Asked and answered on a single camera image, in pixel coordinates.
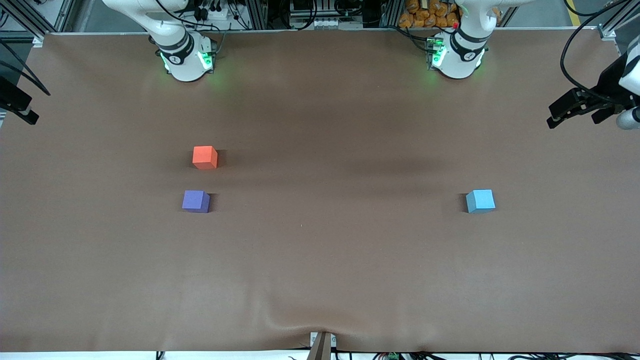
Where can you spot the brown table cloth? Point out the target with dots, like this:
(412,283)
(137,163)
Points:
(320,260)

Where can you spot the pile of orange objects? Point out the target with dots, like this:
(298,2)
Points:
(425,15)

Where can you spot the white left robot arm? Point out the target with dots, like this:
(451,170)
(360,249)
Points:
(462,60)

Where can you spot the aluminium frame profile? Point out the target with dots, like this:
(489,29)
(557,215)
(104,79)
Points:
(617,17)
(35,20)

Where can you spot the purple foam block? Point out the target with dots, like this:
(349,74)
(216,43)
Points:
(195,201)

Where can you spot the white power strip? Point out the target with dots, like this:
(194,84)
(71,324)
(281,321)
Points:
(327,23)

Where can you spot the blue foam block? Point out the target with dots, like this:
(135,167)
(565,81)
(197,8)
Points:
(481,201)

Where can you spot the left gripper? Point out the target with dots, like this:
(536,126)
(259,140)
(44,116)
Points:
(608,84)

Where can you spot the brown table clamp bracket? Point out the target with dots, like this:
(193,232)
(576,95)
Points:
(321,347)

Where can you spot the orange foam block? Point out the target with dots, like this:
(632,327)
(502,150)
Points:
(205,157)

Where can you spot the power strip with black plugs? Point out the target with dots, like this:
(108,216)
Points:
(212,10)

